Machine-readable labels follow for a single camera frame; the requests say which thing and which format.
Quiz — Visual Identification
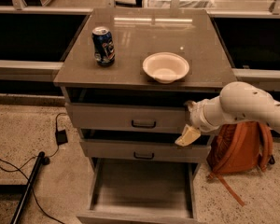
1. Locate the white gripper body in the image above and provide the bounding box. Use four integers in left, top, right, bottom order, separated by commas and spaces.
189, 98, 223, 133

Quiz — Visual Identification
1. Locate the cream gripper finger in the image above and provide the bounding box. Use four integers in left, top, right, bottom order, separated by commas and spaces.
175, 124, 201, 147
184, 100, 196, 110

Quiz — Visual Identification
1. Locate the grey top drawer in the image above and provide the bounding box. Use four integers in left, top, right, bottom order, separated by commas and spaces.
65, 103, 189, 134

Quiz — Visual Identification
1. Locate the grey drawer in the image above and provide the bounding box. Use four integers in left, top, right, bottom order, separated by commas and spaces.
77, 159, 199, 224
80, 140, 210, 163
65, 103, 189, 134

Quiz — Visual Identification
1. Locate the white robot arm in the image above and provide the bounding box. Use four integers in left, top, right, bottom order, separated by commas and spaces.
175, 81, 280, 147

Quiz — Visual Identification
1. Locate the grey drawer cabinet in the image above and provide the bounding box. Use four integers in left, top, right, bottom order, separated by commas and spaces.
53, 7, 241, 224

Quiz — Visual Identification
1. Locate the grey bottom drawer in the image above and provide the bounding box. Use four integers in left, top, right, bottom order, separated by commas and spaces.
77, 159, 199, 224

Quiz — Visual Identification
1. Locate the grey middle drawer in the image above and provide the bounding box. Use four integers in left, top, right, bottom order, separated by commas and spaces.
80, 140, 210, 163

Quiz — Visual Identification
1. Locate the orange backpack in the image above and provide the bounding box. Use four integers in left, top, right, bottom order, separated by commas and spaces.
207, 121, 274, 206

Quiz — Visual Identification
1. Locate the white bowl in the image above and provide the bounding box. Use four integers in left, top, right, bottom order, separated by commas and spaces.
142, 52, 189, 84

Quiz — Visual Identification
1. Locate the blue soda can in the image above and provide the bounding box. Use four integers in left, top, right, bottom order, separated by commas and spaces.
91, 26, 115, 66

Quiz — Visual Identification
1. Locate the black power adapter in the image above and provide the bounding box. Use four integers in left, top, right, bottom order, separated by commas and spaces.
55, 130, 68, 146

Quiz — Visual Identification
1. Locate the black floor pole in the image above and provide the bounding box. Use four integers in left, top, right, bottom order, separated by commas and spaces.
10, 151, 45, 224

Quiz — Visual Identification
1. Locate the black cable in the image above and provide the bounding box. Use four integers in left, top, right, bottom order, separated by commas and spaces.
0, 112, 68, 224

